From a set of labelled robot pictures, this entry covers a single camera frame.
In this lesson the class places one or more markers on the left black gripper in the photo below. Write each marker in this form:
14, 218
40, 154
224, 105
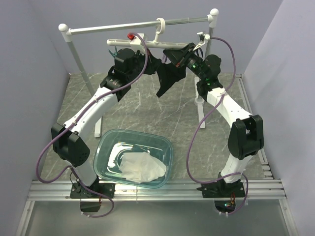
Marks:
153, 63

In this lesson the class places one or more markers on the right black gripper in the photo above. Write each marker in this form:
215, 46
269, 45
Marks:
179, 57

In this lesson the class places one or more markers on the black underwear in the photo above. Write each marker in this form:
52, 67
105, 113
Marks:
168, 75

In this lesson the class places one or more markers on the white plastic clip hanger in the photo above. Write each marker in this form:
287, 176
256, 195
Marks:
156, 43

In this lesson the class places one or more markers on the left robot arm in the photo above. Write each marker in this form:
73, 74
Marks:
68, 139

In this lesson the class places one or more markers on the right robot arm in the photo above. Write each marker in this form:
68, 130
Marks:
246, 130

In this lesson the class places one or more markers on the teal clothespin far left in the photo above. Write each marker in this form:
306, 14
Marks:
113, 54

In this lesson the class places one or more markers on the white metal drying rack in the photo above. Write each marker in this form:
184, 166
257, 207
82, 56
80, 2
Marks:
68, 33

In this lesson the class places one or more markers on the translucent teal plastic basin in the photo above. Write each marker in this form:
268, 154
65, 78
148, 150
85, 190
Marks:
115, 143

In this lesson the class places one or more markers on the white cloth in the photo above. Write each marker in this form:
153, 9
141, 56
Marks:
141, 167

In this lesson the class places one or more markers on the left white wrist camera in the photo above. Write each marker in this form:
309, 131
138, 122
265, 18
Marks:
135, 41

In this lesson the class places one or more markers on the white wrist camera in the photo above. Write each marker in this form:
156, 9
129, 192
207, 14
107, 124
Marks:
203, 39
135, 41

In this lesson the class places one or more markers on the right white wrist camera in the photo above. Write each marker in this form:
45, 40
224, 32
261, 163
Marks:
203, 39

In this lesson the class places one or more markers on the aluminium mounting rail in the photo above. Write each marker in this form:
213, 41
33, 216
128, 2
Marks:
174, 190

